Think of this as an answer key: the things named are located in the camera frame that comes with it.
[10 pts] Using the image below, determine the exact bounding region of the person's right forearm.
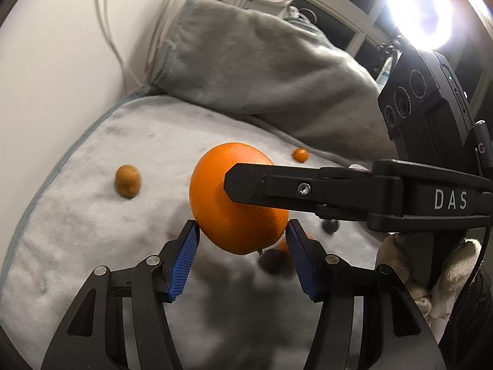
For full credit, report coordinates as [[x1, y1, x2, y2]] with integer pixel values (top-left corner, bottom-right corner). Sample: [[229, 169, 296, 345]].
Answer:
[[439, 266, 493, 370]]

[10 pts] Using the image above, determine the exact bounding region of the brown kiwi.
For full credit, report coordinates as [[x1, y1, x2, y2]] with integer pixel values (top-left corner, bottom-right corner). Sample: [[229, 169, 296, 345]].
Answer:
[[115, 164, 142, 199]]

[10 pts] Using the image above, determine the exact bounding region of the black tripod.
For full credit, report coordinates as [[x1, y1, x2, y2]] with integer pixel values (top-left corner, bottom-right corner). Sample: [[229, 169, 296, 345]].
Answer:
[[375, 35, 405, 85]]

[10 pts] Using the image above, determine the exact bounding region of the grey fleece blanket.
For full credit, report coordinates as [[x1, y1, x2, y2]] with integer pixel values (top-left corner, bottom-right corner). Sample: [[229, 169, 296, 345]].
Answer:
[[0, 85, 389, 355]]

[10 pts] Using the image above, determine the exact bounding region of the grey fleece cushion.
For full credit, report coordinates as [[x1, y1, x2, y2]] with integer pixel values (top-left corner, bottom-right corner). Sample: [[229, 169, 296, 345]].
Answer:
[[148, 0, 389, 162]]

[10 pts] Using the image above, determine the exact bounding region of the ring light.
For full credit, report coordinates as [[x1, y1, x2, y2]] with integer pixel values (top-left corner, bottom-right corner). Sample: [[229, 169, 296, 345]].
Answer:
[[385, 0, 453, 51]]

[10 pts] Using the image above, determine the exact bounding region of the white window frame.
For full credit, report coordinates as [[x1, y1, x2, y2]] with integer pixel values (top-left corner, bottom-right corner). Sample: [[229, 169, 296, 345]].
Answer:
[[293, 0, 493, 124]]

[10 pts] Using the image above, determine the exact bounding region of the large orange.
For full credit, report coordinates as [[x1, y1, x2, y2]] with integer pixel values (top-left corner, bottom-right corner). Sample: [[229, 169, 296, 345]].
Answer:
[[189, 142, 290, 256]]

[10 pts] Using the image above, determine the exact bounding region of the white cable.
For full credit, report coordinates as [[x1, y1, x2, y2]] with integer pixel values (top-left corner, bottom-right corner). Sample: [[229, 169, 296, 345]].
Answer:
[[92, 0, 143, 89], [146, 0, 222, 81]]

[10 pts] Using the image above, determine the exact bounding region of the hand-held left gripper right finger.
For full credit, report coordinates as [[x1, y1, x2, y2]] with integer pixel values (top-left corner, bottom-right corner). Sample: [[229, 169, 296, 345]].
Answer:
[[285, 219, 447, 370]]

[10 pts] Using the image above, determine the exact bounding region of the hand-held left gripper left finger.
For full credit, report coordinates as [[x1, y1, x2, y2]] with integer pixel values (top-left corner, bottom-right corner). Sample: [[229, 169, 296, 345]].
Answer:
[[40, 220, 201, 370]]

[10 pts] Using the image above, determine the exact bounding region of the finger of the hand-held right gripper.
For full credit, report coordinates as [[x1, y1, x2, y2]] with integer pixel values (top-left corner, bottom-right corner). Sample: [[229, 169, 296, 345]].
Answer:
[[224, 163, 402, 222]]

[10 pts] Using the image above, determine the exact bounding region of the person's right hand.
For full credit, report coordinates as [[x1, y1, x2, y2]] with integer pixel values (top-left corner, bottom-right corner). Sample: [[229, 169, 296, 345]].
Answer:
[[375, 233, 484, 320]]

